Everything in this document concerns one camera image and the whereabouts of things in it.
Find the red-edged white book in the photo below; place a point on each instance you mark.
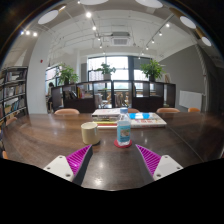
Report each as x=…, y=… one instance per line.
x=105, y=126

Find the orange chairs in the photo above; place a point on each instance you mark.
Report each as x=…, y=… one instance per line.
x=66, y=111

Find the yellow-spined book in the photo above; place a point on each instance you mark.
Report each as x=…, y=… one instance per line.
x=105, y=122

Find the green potted plants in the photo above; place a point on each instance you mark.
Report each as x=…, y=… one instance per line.
x=152, y=69

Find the tall bookshelf with books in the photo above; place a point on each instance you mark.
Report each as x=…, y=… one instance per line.
x=13, y=93

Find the dark open shelf unit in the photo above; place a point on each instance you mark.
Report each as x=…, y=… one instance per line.
x=80, y=105

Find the cream paper cup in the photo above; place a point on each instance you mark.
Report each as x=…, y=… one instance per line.
x=90, y=134

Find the white wall panel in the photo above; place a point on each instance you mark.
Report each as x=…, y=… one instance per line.
x=190, y=100

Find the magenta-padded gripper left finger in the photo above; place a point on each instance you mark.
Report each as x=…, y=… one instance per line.
x=66, y=165

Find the person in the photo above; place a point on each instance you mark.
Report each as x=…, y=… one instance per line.
x=50, y=96

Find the clear water bottle blue cap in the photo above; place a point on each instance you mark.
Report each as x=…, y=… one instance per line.
x=124, y=131

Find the blue-covered book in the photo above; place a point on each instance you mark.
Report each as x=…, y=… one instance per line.
x=140, y=116

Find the ceiling air conditioner unit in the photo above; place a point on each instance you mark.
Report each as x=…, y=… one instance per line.
x=120, y=41

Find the white-covered book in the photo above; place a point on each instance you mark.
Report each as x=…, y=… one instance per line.
x=105, y=112

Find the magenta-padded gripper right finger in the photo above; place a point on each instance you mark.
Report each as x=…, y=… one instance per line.
x=156, y=165

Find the ceiling lights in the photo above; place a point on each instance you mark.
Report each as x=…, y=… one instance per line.
x=47, y=16

